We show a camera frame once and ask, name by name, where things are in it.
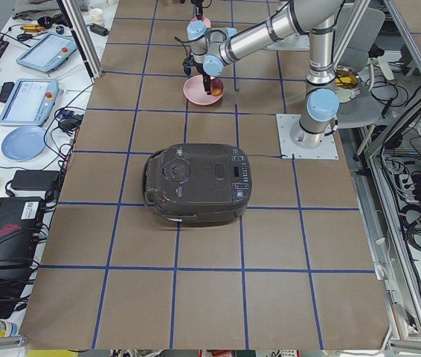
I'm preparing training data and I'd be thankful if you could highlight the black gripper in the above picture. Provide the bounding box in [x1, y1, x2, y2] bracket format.
[196, 63, 211, 94]

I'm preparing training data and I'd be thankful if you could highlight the red apple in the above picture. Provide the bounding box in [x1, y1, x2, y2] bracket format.
[210, 78, 224, 97]

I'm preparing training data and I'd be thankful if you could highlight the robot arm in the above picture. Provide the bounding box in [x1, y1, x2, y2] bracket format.
[182, 1, 368, 149]

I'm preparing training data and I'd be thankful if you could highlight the pink plate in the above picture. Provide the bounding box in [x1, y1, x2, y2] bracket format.
[183, 74, 224, 106]

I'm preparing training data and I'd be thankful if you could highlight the grey chair with bowl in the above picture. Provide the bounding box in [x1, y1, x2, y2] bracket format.
[337, 7, 385, 129]

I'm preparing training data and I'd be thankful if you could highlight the blue plate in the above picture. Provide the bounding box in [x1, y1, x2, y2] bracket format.
[1, 126, 45, 161]

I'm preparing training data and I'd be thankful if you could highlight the black rice cooker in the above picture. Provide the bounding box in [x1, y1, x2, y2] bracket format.
[141, 143, 252, 224]

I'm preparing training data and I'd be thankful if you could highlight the far teach pendant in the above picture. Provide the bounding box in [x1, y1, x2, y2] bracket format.
[16, 33, 77, 73]

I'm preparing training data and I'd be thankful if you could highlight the teach pendant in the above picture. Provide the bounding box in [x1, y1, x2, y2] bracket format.
[16, 33, 77, 73]
[0, 78, 59, 126]

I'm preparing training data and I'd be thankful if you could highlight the near teach pendant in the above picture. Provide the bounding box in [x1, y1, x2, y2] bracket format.
[0, 78, 59, 126]

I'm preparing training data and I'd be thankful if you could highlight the black power adapter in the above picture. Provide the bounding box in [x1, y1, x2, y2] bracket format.
[10, 170, 60, 191]

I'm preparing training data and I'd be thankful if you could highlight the black laptop computer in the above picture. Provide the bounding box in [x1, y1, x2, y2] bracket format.
[0, 196, 45, 277]

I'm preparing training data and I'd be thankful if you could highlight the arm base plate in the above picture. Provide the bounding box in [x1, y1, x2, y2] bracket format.
[276, 114, 338, 160]
[266, 33, 309, 51]

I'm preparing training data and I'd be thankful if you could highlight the aluminium frame post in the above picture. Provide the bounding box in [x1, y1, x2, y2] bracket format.
[57, 0, 103, 79]

